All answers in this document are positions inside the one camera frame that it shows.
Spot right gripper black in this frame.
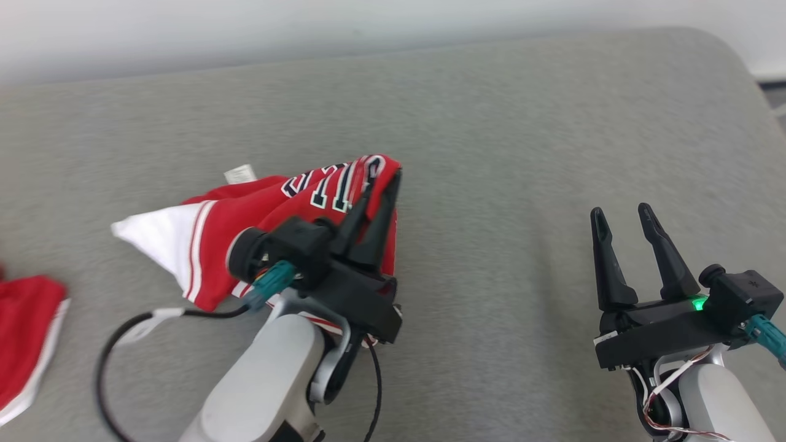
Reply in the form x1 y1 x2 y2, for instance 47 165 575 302
590 203 747 371

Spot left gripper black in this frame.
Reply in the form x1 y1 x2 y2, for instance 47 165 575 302
300 168 404 346

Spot red basketball jersey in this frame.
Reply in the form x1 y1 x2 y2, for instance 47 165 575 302
111 153 404 349

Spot red shorts with white trim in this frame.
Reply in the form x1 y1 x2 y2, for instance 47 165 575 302
0 264 71 427

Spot left teal cable connector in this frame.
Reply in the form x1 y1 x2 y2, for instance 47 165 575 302
243 260 299 309

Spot teal cable connector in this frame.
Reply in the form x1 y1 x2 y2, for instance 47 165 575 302
243 260 299 309
744 314 786 369

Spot red and white wires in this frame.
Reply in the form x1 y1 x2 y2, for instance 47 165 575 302
639 344 733 442

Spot right teal cable connector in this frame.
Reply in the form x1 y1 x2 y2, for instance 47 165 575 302
744 314 786 369

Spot thin black cable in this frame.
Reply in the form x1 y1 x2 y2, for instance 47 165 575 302
361 335 383 442

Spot black cable with white label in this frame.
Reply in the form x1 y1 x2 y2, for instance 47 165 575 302
94 306 254 442

